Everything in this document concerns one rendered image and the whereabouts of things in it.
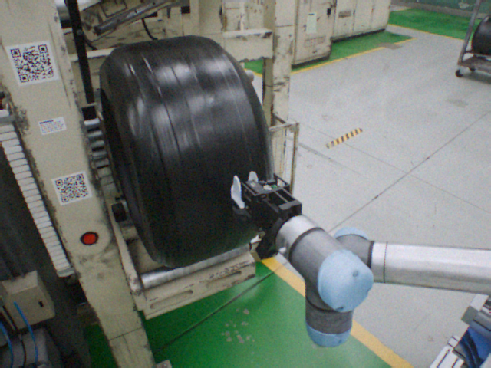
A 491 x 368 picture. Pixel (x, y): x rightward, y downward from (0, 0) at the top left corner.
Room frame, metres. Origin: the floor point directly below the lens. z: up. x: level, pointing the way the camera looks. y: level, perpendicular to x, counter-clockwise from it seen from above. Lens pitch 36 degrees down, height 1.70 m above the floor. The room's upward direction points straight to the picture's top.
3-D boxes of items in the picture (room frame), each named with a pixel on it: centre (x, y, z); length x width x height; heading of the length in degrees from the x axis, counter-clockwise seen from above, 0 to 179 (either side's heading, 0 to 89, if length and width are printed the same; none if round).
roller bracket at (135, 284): (0.77, 0.37, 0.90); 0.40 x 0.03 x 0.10; 28
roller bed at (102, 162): (1.09, 0.58, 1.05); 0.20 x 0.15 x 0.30; 118
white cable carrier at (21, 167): (0.65, 0.49, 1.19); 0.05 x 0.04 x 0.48; 28
